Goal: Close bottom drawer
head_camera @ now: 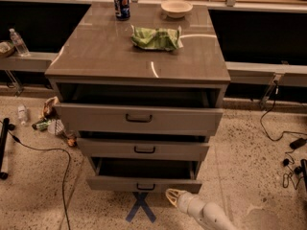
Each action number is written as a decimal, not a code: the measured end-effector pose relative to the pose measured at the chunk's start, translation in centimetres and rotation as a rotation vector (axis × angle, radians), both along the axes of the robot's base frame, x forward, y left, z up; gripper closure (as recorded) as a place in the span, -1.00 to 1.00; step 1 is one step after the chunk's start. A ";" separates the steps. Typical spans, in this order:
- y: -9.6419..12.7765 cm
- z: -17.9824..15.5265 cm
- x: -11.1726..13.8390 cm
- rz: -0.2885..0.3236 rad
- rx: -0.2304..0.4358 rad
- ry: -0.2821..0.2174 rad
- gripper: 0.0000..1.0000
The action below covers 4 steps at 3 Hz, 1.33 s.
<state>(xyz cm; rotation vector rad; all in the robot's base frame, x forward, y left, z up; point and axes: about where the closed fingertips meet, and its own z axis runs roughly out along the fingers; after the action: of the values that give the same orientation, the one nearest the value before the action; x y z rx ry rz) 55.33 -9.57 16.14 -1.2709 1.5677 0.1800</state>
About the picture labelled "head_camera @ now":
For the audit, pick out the tan robot gripper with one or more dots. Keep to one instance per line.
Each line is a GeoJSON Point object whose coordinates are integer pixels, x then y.
{"type": "Point", "coordinates": [186, 202]}

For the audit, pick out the grey bottom drawer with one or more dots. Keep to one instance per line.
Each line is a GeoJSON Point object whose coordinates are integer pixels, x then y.
{"type": "Point", "coordinates": [143, 175]}

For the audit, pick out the grey drawer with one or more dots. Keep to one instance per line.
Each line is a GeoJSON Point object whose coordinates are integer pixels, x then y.
{"type": "Point", "coordinates": [143, 146]}
{"type": "Point", "coordinates": [143, 175]}
{"type": "Point", "coordinates": [140, 109]}

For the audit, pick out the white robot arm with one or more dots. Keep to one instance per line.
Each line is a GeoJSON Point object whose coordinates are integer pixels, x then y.
{"type": "Point", "coordinates": [209, 215]}

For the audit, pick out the grey middle drawer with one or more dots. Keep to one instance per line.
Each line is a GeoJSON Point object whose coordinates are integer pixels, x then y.
{"type": "Point", "coordinates": [143, 146]}

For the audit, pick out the grey three-drawer cabinet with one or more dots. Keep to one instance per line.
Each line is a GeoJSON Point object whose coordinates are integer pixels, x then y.
{"type": "Point", "coordinates": [100, 52]}

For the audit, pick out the grey top drawer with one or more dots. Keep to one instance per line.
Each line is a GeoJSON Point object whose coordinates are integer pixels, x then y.
{"type": "Point", "coordinates": [140, 109]}

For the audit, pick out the blue tape cross on floor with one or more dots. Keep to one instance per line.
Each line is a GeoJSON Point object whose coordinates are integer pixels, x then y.
{"type": "Point", "coordinates": [140, 203]}

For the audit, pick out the small brown object on floor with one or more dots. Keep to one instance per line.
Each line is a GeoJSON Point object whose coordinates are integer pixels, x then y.
{"type": "Point", "coordinates": [71, 142]}

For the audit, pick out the white checkered cup on floor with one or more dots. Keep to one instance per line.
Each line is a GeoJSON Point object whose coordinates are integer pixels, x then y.
{"type": "Point", "coordinates": [56, 127]}

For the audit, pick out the green can on floor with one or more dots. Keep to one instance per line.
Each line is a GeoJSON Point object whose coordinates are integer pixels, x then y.
{"type": "Point", "coordinates": [41, 125]}

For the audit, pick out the brown snack bag on floor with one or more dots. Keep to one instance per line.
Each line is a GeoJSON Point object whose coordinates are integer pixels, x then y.
{"type": "Point", "coordinates": [48, 109]}

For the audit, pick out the green crumpled chip bag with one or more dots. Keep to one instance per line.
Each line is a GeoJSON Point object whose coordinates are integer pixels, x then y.
{"type": "Point", "coordinates": [159, 39]}

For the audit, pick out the black stand leg left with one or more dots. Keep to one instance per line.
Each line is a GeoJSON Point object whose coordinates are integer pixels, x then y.
{"type": "Point", "coordinates": [6, 128]}

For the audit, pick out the clear bottle on floor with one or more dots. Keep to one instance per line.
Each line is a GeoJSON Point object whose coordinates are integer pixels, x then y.
{"type": "Point", "coordinates": [22, 114]}

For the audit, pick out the white ceramic bowl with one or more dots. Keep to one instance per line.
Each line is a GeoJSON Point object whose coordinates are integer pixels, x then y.
{"type": "Point", "coordinates": [176, 8]}

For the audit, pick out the blue soda can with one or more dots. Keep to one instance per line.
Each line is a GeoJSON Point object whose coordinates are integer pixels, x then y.
{"type": "Point", "coordinates": [122, 9]}

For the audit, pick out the clear water bottle on ledge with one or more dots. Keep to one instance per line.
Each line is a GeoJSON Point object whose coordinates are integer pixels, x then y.
{"type": "Point", "coordinates": [19, 43]}

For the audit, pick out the small bowl on ledge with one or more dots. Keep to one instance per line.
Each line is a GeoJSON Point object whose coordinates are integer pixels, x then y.
{"type": "Point", "coordinates": [6, 49]}

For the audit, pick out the black power adapter with cable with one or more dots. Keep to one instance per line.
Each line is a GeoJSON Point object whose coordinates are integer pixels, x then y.
{"type": "Point", "coordinates": [296, 144]}

